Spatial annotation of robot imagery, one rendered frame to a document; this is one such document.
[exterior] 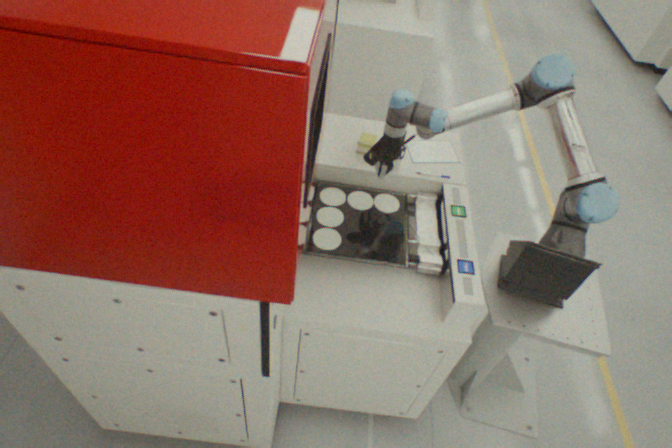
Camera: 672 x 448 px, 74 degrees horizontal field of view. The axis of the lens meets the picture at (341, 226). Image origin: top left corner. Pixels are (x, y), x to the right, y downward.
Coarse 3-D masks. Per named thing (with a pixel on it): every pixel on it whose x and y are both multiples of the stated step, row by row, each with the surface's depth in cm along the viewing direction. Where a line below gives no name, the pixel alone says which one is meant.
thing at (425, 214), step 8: (416, 208) 177; (424, 208) 177; (432, 208) 178; (416, 216) 174; (424, 216) 174; (432, 216) 175; (416, 224) 172; (424, 224) 172; (432, 224) 172; (424, 232) 169; (432, 232) 169; (416, 248) 166; (424, 272) 159; (432, 272) 159
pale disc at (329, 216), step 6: (324, 210) 167; (330, 210) 168; (336, 210) 168; (318, 216) 165; (324, 216) 165; (330, 216) 166; (336, 216) 166; (342, 216) 167; (324, 222) 163; (330, 222) 164; (336, 222) 164
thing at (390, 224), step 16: (320, 192) 173; (368, 192) 177; (384, 192) 178; (320, 208) 168; (352, 208) 170; (368, 208) 171; (400, 208) 173; (320, 224) 162; (352, 224) 165; (368, 224) 165; (384, 224) 166; (400, 224) 167; (352, 240) 159; (368, 240) 160; (384, 240) 161; (400, 240) 162; (352, 256) 155; (368, 256) 155; (384, 256) 156; (400, 256) 157
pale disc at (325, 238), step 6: (324, 228) 161; (330, 228) 162; (318, 234) 159; (324, 234) 160; (330, 234) 160; (336, 234) 160; (318, 240) 157; (324, 240) 158; (330, 240) 158; (336, 240) 158; (318, 246) 156; (324, 246) 156; (330, 246) 156; (336, 246) 157
